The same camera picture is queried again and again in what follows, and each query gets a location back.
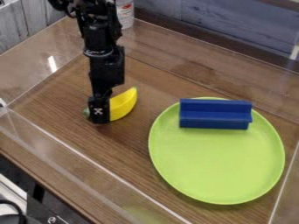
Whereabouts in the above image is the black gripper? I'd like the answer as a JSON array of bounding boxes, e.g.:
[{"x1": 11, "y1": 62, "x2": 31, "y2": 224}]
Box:
[{"x1": 88, "y1": 45, "x2": 125, "y2": 124}]

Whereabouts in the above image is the yellow toy banana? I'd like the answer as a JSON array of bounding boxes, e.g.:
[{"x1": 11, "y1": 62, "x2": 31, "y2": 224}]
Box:
[{"x1": 81, "y1": 86, "x2": 139, "y2": 123}]

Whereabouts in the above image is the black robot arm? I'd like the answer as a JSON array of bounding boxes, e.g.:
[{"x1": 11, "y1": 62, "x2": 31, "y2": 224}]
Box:
[{"x1": 48, "y1": 0, "x2": 125, "y2": 124}]

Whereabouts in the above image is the green round plate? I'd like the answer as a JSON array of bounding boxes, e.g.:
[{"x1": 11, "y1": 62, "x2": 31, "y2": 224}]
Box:
[{"x1": 148, "y1": 98, "x2": 286, "y2": 205}]

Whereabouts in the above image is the blue stepped block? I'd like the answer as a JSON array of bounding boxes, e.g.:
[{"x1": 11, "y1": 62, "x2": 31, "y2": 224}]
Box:
[{"x1": 179, "y1": 98, "x2": 252, "y2": 130}]

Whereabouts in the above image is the white labelled canister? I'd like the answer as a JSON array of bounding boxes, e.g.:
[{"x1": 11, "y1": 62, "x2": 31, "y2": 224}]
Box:
[{"x1": 116, "y1": 0, "x2": 135, "y2": 29}]

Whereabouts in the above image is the black cable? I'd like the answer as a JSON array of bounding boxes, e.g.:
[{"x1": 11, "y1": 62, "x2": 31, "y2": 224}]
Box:
[{"x1": 0, "y1": 199, "x2": 28, "y2": 224}]

